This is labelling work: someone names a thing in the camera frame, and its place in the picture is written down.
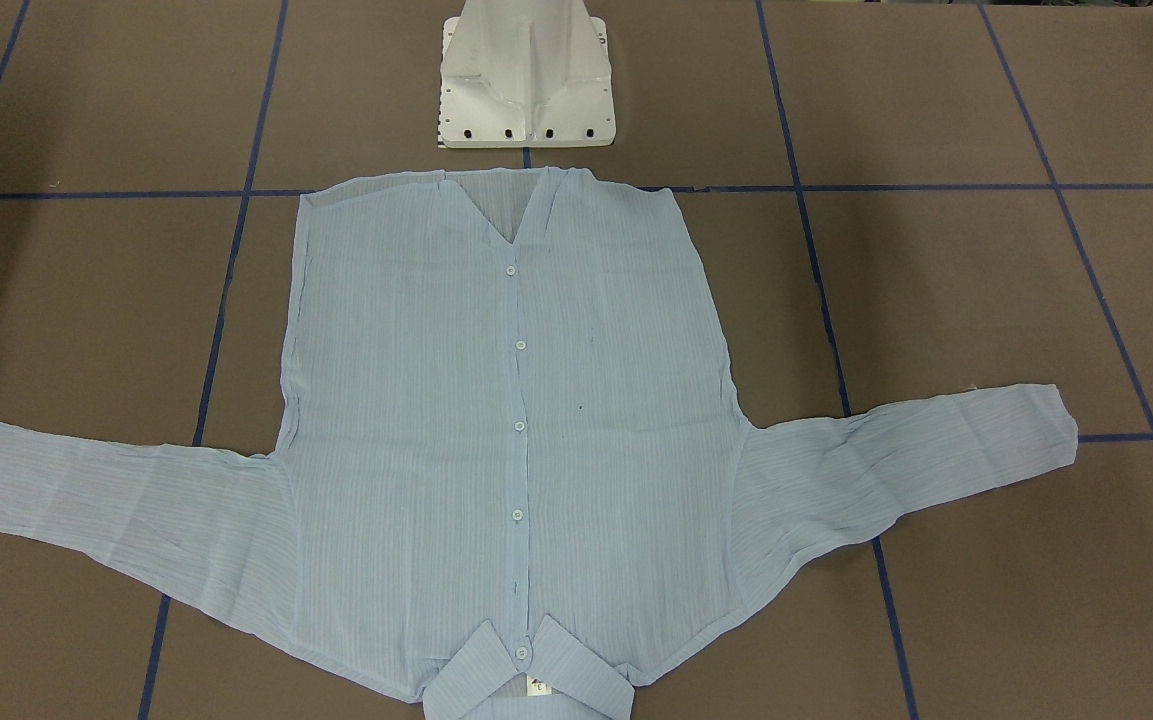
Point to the light blue button shirt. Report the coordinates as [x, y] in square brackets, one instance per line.
[513, 478]

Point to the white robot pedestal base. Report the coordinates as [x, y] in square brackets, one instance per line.
[525, 75]

